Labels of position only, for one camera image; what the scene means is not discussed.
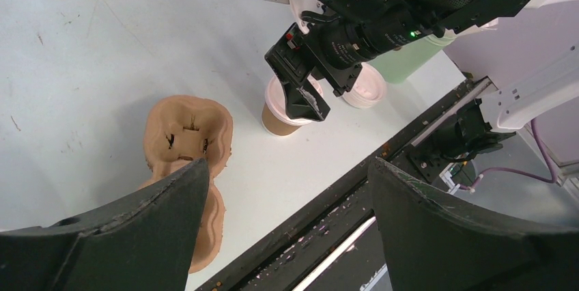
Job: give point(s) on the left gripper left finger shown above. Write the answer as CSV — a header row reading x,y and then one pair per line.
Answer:
x,y
143,241

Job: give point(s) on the white coffee cup lid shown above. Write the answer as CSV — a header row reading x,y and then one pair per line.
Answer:
x,y
275,101

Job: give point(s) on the brown paper coffee cup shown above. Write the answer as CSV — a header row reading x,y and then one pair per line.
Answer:
x,y
275,126

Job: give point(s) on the stack of white lids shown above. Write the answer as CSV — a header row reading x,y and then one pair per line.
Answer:
x,y
368,90

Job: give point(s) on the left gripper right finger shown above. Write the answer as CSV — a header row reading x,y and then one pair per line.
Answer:
x,y
435,241

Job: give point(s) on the brown pulp cup carrier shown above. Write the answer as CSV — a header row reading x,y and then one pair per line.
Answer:
x,y
180,129

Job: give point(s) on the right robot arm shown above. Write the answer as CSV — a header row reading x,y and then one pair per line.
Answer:
x,y
454,15

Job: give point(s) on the green cylindrical container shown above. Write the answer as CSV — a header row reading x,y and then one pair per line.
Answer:
x,y
397,65

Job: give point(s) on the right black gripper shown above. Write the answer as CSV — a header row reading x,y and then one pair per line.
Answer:
x,y
332,47

